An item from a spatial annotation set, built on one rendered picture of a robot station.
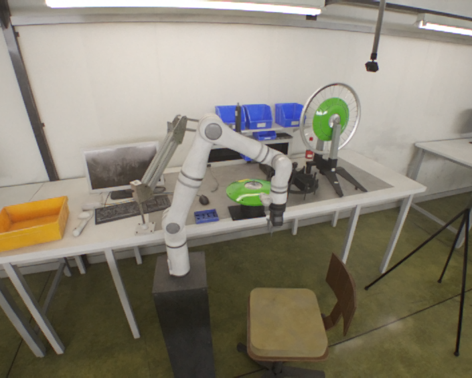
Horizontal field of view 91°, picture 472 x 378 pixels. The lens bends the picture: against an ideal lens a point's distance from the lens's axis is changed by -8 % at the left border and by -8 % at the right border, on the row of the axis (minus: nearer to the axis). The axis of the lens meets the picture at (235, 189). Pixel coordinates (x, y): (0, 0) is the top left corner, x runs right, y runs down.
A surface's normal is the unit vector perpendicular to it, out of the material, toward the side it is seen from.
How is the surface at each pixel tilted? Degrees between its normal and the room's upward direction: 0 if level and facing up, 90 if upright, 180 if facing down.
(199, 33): 90
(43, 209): 86
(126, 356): 0
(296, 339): 0
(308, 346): 0
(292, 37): 90
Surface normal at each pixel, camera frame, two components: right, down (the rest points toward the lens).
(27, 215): 0.40, 0.36
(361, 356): 0.00, -0.89
